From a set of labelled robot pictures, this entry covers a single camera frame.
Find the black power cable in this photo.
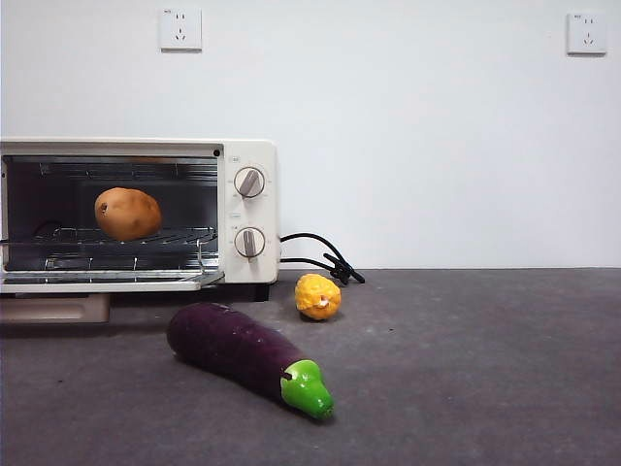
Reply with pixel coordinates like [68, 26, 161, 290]
[278, 232, 365, 286]

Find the purple toy eggplant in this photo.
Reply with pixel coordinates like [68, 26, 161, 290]
[166, 301, 336, 421]

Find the wire oven rack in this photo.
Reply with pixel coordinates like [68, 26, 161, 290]
[0, 225, 219, 247]

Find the brown potato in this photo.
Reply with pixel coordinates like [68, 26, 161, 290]
[94, 186, 163, 241]

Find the grey oven knob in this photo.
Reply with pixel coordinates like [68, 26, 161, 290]
[234, 226, 267, 261]
[234, 167, 267, 199]

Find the cream toaster oven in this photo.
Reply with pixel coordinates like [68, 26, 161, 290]
[0, 138, 281, 303]

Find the white wall socket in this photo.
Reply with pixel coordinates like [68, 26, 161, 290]
[566, 12, 607, 56]
[159, 7, 203, 53]

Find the glass oven door with handle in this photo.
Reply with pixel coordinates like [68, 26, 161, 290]
[0, 270, 225, 325]

